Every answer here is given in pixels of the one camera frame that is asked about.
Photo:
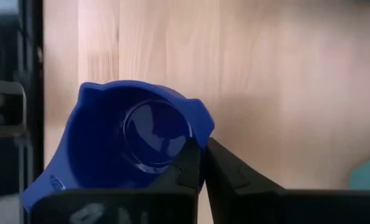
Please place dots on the black aluminium table frame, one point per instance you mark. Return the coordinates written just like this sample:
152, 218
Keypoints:
32, 93

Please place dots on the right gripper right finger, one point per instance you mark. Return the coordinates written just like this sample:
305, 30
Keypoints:
234, 186

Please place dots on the dark blue measuring cup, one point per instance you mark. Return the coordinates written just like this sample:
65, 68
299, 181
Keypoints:
94, 140

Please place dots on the teal plastic basket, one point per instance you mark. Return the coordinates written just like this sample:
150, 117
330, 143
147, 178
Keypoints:
369, 175

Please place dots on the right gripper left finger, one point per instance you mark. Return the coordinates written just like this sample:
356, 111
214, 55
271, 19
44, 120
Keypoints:
178, 180

